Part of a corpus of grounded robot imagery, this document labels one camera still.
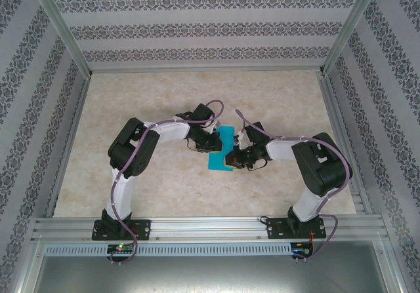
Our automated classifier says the blue paper sheet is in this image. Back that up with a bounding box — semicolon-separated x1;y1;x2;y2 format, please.
207;125;236;172

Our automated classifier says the grey metal panel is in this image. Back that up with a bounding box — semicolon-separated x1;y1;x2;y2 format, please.
31;255;406;293

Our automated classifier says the controller board green light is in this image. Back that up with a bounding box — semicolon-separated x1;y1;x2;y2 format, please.
107;243;135;254

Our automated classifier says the thin black left gripper cable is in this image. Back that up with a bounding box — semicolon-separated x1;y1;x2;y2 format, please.
184;138;205;153

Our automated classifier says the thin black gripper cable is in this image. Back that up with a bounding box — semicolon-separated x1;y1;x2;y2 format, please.
245;157;268;172
184;138;205;153

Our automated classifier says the thin black right gripper cable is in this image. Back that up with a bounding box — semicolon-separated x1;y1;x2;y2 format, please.
245;157;268;172

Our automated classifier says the long aluminium base rail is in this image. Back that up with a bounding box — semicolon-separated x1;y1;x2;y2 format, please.
31;214;391;242

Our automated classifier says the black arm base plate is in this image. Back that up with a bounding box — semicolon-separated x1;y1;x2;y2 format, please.
91;219;152;241
266;216;327;241

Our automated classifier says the grey slotted cable duct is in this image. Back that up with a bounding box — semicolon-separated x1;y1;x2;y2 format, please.
44;242;316;257

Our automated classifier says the aluminium table side rail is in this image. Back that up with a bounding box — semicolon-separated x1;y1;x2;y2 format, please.
44;75;93;218
316;74;374;216

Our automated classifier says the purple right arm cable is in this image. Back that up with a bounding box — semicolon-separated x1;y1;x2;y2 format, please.
235;108;354;264

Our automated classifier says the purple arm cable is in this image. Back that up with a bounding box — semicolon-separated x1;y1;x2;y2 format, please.
235;108;354;264
110;100;226;267

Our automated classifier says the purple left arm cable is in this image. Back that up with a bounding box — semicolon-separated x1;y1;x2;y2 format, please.
110;100;226;267

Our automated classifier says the aluminium frame post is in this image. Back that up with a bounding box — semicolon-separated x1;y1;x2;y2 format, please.
25;0;93;77
318;0;384;75

